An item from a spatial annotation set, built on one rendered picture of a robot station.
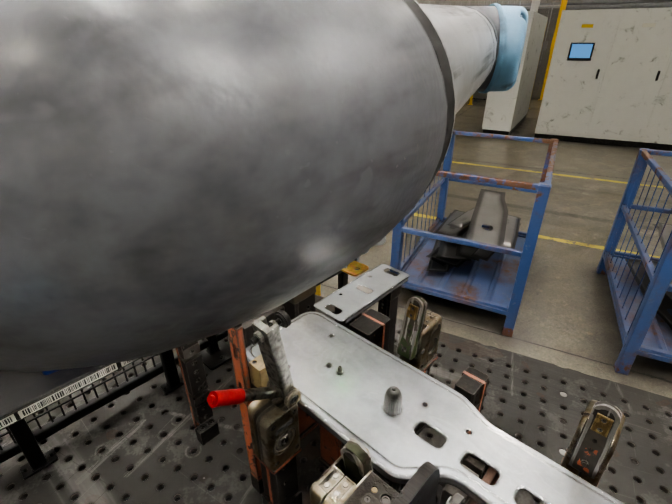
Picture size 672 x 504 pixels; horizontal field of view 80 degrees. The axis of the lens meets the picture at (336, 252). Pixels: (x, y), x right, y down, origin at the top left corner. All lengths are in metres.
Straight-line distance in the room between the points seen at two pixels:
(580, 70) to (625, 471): 7.37
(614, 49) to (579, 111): 0.97
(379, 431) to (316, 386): 0.15
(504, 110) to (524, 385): 7.20
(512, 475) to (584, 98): 7.74
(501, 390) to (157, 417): 0.95
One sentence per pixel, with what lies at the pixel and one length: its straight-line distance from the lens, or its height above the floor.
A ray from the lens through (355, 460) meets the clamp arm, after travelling 0.58.
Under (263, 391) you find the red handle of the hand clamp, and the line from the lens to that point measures 0.66.
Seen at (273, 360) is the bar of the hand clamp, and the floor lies 1.16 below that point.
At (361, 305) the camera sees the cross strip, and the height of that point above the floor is 1.00.
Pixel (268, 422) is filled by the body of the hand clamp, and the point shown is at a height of 1.05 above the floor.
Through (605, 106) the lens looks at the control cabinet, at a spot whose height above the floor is 0.62.
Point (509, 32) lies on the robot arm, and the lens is 0.43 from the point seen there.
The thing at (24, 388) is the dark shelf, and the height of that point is 1.03.
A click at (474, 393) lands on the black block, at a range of 0.84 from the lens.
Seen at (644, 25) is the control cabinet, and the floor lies 1.78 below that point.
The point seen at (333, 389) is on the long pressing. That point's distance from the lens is 0.79.
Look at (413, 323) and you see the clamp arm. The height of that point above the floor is 1.07.
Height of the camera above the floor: 1.58
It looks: 28 degrees down
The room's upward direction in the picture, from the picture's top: straight up
